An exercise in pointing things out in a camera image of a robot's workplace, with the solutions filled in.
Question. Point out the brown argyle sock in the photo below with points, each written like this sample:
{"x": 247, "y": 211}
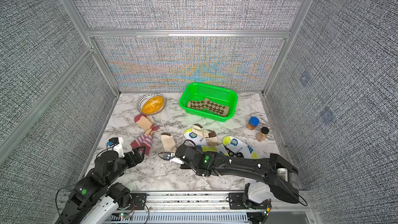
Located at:
{"x": 206, "y": 104}

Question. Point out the pink tan striped sock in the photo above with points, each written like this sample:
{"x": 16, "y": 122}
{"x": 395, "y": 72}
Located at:
{"x": 145, "y": 139}

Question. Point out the jar with blue lid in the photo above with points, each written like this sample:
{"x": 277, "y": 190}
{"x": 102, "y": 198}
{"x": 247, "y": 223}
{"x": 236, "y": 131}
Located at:
{"x": 253, "y": 123}

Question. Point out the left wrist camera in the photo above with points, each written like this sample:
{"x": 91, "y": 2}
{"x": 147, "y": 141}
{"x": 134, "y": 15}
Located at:
{"x": 116, "y": 144}

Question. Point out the dark floral sock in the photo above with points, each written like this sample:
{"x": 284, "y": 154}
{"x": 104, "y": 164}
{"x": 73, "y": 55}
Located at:
{"x": 234, "y": 154}

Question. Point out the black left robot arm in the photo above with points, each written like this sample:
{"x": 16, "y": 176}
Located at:
{"x": 86, "y": 194}

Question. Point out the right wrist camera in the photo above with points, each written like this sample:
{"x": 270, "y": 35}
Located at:
{"x": 170, "y": 156}

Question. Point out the white sock yellow dots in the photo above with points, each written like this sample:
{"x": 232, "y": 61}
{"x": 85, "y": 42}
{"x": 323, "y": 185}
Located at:
{"x": 201, "y": 143}
{"x": 237, "y": 145}

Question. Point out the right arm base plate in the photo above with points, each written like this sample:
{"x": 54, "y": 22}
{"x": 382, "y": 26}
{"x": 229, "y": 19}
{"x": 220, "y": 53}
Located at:
{"x": 239, "y": 201}

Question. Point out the patterned bowl with orange food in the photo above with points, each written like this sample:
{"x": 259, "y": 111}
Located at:
{"x": 151, "y": 104}

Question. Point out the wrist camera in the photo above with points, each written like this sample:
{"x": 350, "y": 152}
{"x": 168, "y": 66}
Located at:
{"x": 116, "y": 144}
{"x": 170, "y": 156}

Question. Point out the jar with black lid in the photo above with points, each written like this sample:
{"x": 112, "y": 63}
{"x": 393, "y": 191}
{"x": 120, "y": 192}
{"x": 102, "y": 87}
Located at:
{"x": 262, "y": 134}

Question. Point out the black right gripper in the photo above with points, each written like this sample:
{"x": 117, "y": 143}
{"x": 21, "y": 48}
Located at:
{"x": 183, "y": 166}

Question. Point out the aluminium front rail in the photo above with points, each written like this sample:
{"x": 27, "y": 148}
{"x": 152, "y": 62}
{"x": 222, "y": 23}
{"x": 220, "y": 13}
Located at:
{"x": 214, "y": 201}

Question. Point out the cream brown block sock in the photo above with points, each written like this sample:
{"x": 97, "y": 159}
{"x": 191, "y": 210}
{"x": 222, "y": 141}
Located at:
{"x": 168, "y": 142}

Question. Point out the green plastic basket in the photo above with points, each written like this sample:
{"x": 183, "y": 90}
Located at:
{"x": 199, "y": 91}

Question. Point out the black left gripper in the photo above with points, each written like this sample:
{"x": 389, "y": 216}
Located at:
{"x": 139, "y": 157}

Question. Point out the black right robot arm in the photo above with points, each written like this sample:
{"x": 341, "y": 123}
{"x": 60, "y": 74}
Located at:
{"x": 264, "y": 170}

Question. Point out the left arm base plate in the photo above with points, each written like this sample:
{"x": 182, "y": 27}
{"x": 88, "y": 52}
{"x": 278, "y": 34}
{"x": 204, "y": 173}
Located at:
{"x": 135, "y": 201}

